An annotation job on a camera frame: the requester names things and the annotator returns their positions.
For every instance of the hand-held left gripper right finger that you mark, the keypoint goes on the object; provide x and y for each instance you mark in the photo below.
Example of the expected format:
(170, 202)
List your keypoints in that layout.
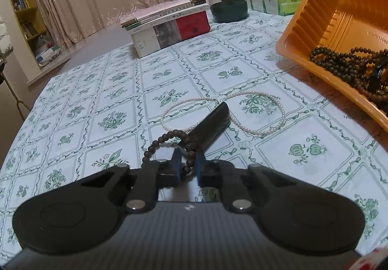
(200, 166)

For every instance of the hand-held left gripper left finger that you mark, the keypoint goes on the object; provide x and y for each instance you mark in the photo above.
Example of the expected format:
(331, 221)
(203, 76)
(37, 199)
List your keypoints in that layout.
(176, 166)

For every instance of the black bangle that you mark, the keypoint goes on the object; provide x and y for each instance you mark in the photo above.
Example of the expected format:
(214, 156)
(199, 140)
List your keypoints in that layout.
(377, 74)

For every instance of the orange plastic tray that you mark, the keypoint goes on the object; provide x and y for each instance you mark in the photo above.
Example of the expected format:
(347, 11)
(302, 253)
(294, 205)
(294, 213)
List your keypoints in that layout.
(333, 15)

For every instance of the floral tablecloth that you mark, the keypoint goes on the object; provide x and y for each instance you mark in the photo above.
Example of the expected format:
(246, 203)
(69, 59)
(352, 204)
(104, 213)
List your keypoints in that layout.
(212, 72)

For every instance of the thick red and white book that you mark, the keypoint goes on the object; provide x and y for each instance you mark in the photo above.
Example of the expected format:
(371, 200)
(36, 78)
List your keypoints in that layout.
(188, 24)

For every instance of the pink cover book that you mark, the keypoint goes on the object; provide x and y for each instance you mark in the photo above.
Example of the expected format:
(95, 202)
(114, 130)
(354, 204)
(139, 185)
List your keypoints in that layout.
(169, 6)

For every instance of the white plastic bag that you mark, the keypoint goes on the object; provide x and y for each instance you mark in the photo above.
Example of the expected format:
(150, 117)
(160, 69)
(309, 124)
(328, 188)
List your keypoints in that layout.
(45, 51)

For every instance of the thin metal stand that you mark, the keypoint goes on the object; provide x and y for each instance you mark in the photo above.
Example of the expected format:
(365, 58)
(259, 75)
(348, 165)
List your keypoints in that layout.
(13, 97)

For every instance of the red and white patterned cloth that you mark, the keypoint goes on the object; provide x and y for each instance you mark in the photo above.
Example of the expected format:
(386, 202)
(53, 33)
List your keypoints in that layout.
(371, 259)

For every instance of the wooden bookshelf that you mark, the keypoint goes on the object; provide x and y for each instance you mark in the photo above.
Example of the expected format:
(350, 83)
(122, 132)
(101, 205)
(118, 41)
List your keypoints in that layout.
(33, 24)

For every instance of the white cloth bundle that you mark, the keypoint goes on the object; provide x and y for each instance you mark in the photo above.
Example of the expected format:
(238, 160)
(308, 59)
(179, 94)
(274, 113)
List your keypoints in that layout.
(3, 39)

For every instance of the row of shelf books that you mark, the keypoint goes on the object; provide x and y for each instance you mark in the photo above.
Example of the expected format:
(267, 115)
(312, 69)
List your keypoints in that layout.
(21, 3)

